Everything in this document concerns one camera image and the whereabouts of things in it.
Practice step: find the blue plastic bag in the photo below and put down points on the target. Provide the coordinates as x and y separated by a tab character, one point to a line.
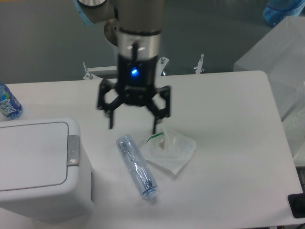
276	10

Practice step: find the empty clear plastic bottle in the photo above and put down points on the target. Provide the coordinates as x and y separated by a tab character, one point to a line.
137	167

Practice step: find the white push-lid trash can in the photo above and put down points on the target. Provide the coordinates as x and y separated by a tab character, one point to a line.
45	172

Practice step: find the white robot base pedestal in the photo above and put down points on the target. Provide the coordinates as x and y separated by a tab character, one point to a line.
111	71

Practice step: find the black device at table edge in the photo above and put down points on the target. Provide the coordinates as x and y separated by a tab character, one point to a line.
297	205

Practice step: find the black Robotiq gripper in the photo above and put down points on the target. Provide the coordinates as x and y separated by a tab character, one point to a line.
135	86

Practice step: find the crumpled clear plastic bag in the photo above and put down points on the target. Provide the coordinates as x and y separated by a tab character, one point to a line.
169	149

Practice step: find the blue labelled water bottle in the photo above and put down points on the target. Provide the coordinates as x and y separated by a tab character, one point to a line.
10	107

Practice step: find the silver table clamp bolt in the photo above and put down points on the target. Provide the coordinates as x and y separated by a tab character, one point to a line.
198	69

